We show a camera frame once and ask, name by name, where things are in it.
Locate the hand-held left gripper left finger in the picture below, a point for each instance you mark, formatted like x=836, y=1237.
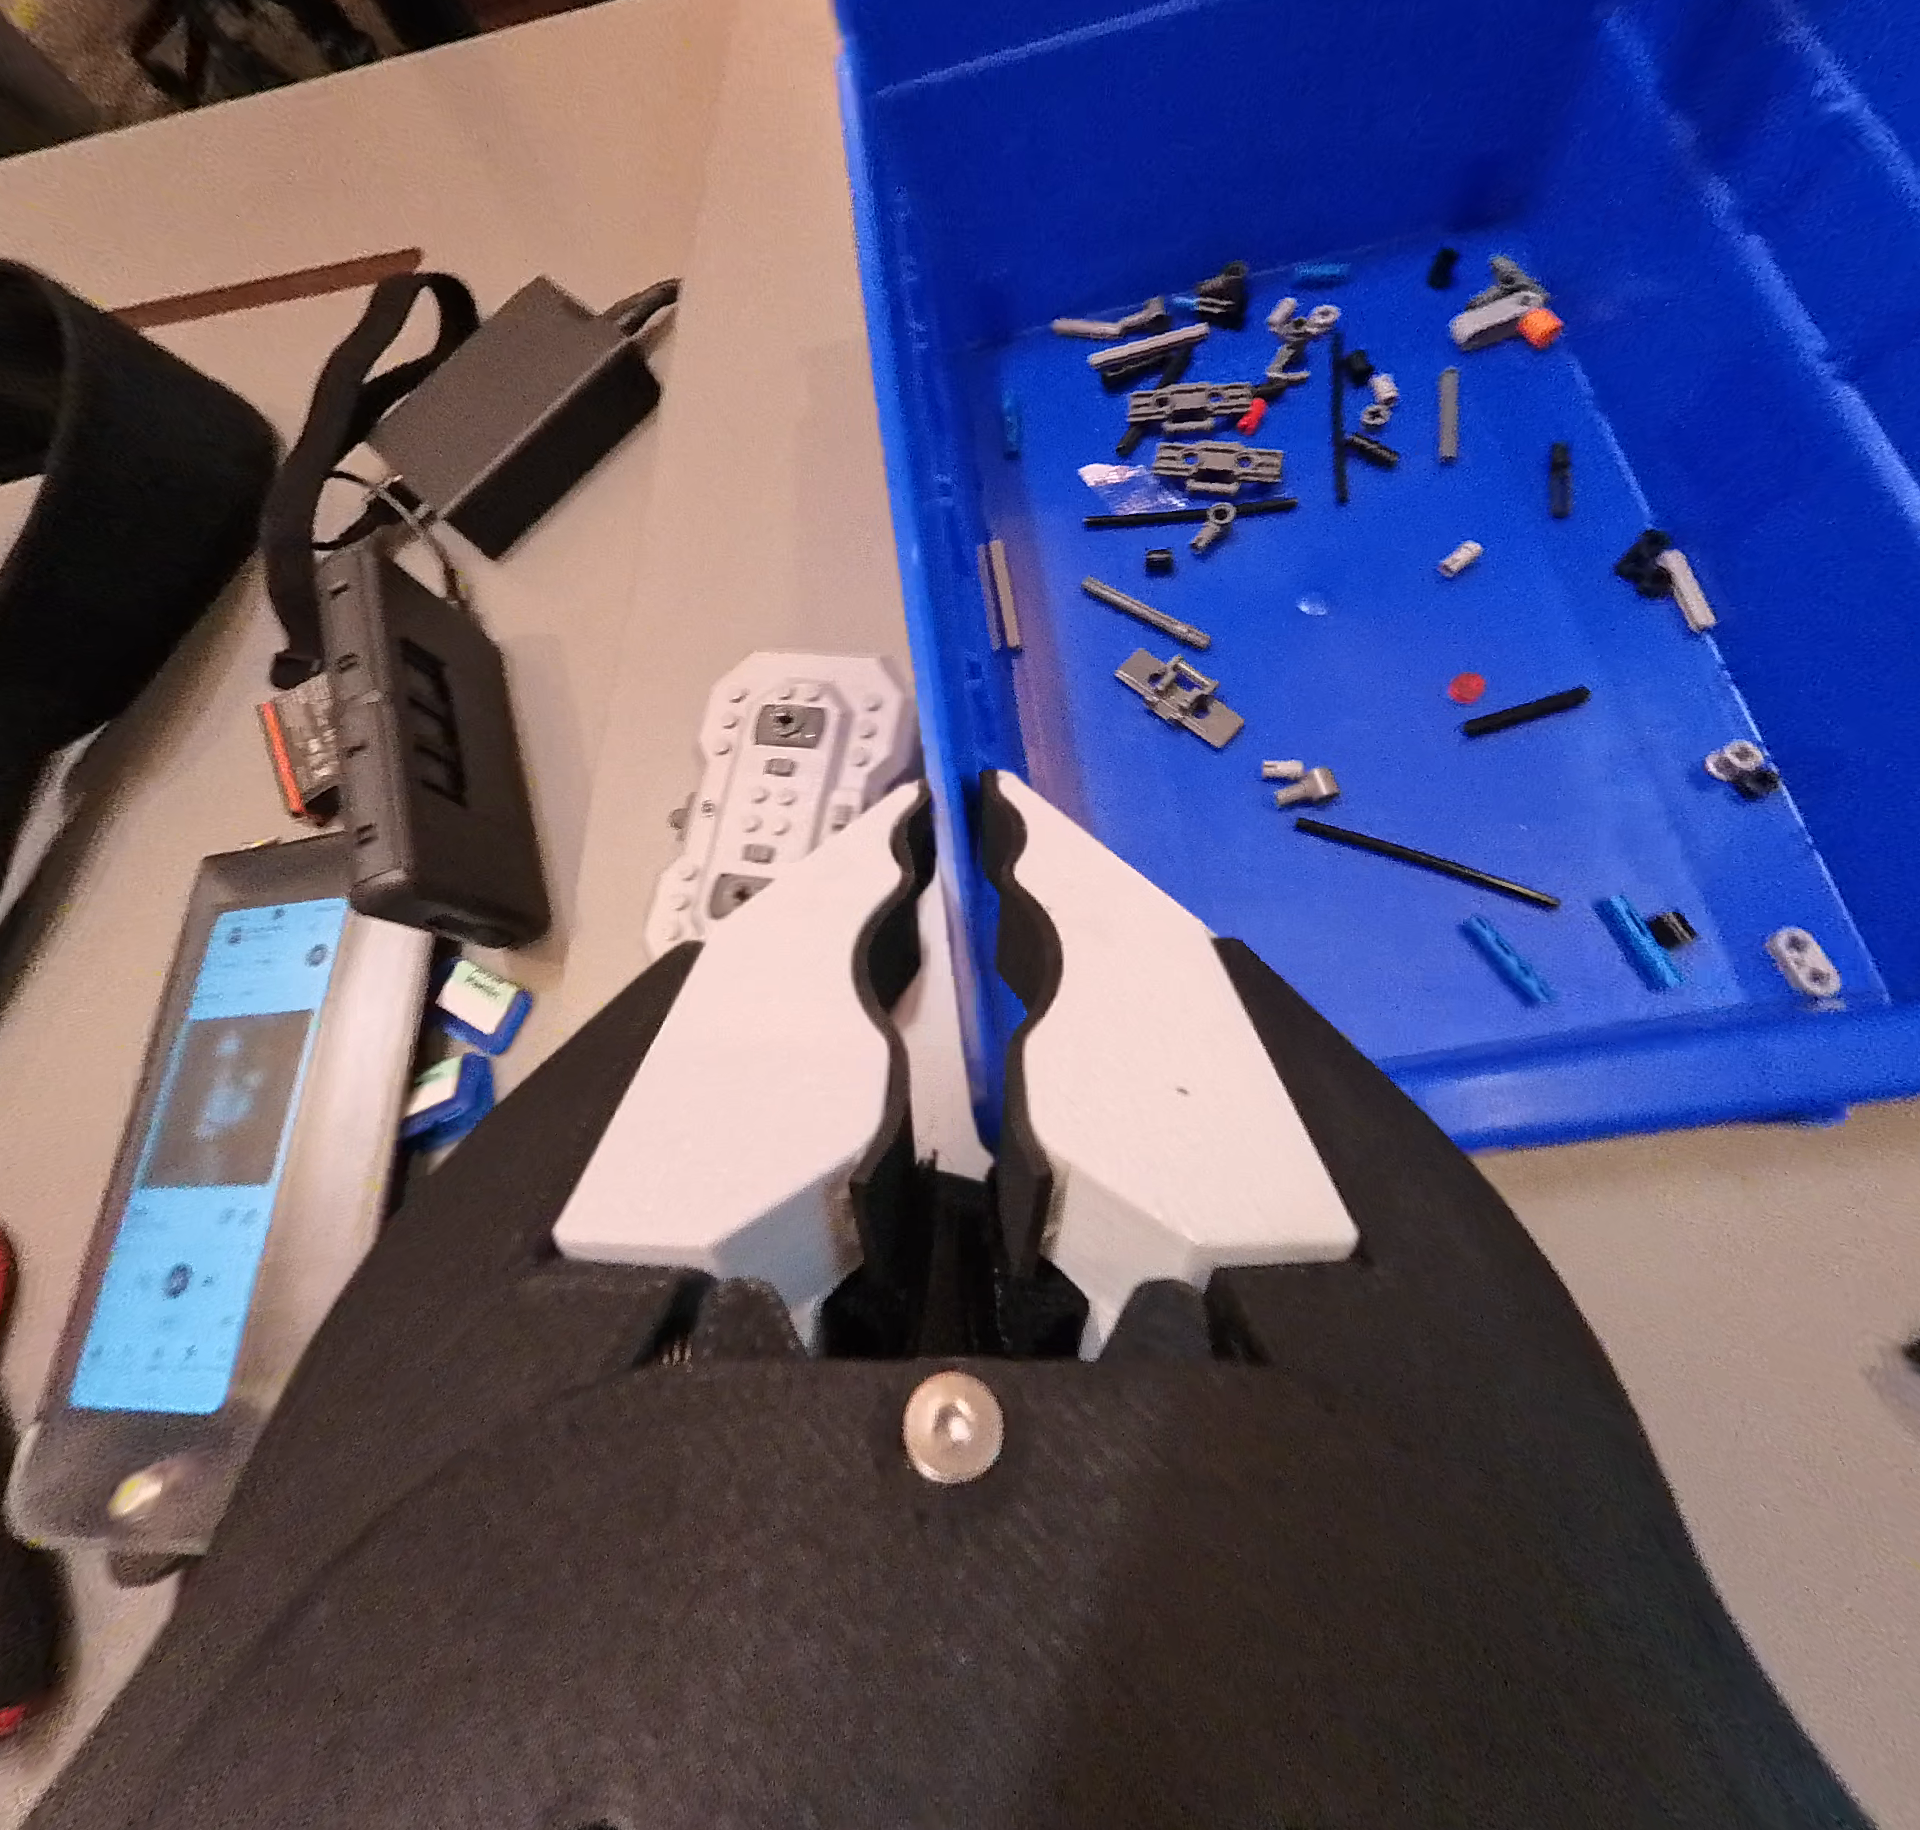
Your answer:
x=720, y=1110

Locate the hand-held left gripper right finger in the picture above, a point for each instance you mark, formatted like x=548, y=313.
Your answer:
x=1200, y=1110

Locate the small building parts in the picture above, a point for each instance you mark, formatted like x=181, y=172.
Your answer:
x=1200, y=466

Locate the blue plastic bin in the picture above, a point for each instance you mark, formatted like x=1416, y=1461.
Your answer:
x=1140, y=136

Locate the blue memory card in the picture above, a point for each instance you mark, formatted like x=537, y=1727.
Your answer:
x=451, y=1097
x=484, y=1002

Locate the white control hub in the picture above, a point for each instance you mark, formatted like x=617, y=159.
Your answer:
x=781, y=765

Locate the smartphone in clear case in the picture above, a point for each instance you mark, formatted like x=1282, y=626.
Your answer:
x=196, y=1110

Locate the black power adapter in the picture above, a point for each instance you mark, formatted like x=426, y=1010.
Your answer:
x=511, y=406

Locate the black fabric case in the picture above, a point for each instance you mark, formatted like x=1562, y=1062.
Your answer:
x=105, y=511

